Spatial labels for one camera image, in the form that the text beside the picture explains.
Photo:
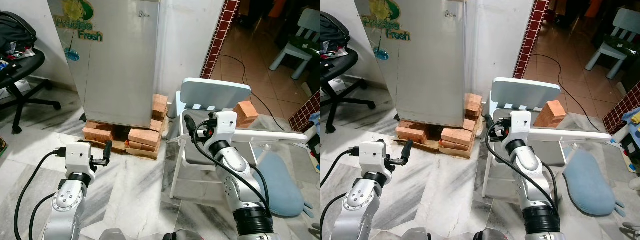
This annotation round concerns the blue pillow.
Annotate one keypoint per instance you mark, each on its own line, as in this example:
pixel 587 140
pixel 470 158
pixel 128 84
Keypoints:
pixel 282 185
pixel 592 185

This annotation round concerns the single orange brick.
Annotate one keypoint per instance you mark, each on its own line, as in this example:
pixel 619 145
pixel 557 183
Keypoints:
pixel 550 114
pixel 246 114

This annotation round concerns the green fresh sticker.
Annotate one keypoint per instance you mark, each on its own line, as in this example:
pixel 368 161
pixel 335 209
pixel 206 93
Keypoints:
pixel 75 22
pixel 382 22

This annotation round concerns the blue cloth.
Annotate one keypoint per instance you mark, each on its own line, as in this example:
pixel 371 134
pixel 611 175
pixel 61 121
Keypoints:
pixel 629 132
pixel 315 122

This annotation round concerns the grey robot leg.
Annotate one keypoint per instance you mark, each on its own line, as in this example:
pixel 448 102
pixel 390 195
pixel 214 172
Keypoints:
pixel 187 235
pixel 112 235
pixel 412 235
pixel 490 235

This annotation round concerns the small light blue chair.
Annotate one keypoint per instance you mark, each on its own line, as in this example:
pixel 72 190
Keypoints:
pixel 625 22
pixel 309 22

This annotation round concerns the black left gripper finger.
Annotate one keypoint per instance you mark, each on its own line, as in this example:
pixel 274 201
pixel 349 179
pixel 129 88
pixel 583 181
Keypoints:
pixel 107 150
pixel 407 149

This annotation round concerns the silver mini fridge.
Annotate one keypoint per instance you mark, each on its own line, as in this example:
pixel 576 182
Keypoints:
pixel 430 70
pixel 120 70

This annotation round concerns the black office chair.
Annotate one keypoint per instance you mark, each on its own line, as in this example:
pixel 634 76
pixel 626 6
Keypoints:
pixel 25 65
pixel 340 62

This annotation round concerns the red support brick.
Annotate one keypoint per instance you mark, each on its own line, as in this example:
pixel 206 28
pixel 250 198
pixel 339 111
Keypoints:
pixel 411 134
pixel 97 135
pixel 144 136
pixel 456 136

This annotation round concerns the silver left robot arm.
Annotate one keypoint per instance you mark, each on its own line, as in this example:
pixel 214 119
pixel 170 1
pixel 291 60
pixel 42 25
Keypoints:
pixel 355 200
pixel 67 200

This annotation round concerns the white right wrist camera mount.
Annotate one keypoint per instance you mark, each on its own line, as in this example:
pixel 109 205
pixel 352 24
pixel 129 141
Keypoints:
pixel 226 125
pixel 521 125

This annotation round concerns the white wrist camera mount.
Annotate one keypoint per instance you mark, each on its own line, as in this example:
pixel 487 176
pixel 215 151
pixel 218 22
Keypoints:
pixel 521 125
pixel 77 157
pixel 371 157
pixel 226 125

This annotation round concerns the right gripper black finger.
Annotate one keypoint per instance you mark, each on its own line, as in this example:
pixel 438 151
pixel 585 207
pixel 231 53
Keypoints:
pixel 488 121
pixel 190 123

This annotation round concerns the stacked red bricks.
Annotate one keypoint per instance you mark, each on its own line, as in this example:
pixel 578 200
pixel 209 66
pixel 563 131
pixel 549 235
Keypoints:
pixel 160 106
pixel 473 105

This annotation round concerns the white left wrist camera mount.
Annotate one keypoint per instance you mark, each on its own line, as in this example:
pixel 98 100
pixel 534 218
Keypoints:
pixel 371 157
pixel 77 157

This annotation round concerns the grey robot right leg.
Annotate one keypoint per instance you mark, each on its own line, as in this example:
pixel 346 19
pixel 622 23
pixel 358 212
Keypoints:
pixel 490 235
pixel 187 235

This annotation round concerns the grey robot left leg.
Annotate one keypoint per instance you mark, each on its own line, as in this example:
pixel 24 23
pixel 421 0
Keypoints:
pixel 112 235
pixel 412 235

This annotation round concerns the dark clothes pile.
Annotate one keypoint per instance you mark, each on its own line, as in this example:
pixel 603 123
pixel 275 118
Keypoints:
pixel 330 32
pixel 12 32

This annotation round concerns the yellow item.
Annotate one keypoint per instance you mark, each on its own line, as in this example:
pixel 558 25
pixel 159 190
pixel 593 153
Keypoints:
pixel 636 117

